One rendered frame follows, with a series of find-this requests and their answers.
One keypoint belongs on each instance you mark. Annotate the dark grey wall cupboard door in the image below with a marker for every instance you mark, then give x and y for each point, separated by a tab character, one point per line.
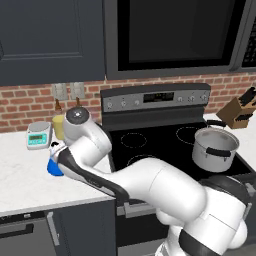
50	36

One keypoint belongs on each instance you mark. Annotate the brown bottle neck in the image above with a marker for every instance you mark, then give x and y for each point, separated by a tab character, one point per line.
78	101

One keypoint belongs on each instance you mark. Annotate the grey dishwasher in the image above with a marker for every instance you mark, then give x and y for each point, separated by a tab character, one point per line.
23	236

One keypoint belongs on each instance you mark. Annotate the dark grey base cupboard door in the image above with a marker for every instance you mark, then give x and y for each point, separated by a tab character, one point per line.
87	230

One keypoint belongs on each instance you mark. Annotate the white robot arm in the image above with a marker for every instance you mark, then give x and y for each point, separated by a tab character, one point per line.
166	186

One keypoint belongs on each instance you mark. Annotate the grey wall socket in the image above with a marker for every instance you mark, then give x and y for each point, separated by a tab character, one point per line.
60	91
77	90

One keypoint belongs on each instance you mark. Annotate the dark grey base cupboard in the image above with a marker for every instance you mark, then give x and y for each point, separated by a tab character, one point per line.
250	196

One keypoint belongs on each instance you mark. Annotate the stove knob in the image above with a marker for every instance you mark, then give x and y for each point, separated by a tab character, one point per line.
109	105
203	97
191	98
123	103
180	99
137	102

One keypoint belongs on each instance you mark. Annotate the black stove with steel panel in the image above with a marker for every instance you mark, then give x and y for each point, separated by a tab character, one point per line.
156	143

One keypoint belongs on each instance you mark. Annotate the teal and white kitchen scale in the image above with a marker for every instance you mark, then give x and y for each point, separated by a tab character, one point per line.
38	135

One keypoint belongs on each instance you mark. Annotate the black and steel microwave oven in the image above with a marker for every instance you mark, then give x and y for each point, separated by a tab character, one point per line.
173	33

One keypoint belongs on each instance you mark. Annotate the wooden knife block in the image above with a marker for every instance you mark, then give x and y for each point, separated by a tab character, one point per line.
237	111

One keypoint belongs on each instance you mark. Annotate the yellow bottle with brown neck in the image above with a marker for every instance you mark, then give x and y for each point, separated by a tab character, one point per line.
58	128

